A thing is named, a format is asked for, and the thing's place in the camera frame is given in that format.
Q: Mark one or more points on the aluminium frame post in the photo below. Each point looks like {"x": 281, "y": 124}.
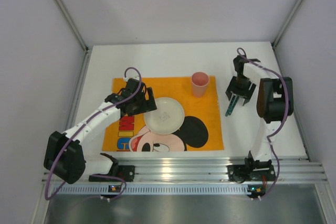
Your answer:
{"x": 287, "y": 22}
{"x": 71, "y": 117}

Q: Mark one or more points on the orange Mickey Mouse placemat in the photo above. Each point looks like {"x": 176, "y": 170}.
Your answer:
{"x": 200, "y": 131}

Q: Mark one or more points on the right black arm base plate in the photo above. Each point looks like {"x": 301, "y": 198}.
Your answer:
{"x": 240, "y": 173}

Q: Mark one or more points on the left aluminium frame post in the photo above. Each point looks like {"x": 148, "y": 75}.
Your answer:
{"x": 71, "y": 117}

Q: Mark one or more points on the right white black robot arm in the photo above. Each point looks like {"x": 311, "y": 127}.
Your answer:
{"x": 274, "y": 105}

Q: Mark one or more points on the silver fork teal handle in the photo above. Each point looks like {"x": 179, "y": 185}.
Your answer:
{"x": 236, "y": 100}

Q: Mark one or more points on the cream round plate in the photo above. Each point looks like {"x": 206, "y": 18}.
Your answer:
{"x": 167, "y": 118}

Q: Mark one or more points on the right aluminium frame post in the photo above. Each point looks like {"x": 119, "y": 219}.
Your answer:
{"x": 287, "y": 22}

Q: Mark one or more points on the aluminium mounting rail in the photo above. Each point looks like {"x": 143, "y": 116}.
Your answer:
{"x": 216, "y": 170}

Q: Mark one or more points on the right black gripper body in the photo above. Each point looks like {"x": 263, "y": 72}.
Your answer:
{"x": 240, "y": 91}

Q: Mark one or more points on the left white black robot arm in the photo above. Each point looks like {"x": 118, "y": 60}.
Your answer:
{"x": 64, "y": 155}

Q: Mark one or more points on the pink plastic cup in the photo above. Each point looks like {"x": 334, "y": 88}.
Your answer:
{"x": 200, "y": 81}

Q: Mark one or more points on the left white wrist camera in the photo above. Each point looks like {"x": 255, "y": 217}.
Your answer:
{"x": 128, "y": 78}

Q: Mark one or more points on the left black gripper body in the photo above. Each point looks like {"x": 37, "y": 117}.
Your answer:
{"x": 145, "y": 102}

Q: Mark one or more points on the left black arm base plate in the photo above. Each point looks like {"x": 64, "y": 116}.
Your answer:
{"x": 125, "y": 172}

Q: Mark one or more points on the slotted grey cable duct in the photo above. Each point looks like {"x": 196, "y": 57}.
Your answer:
{"x": 163, "y": 189}

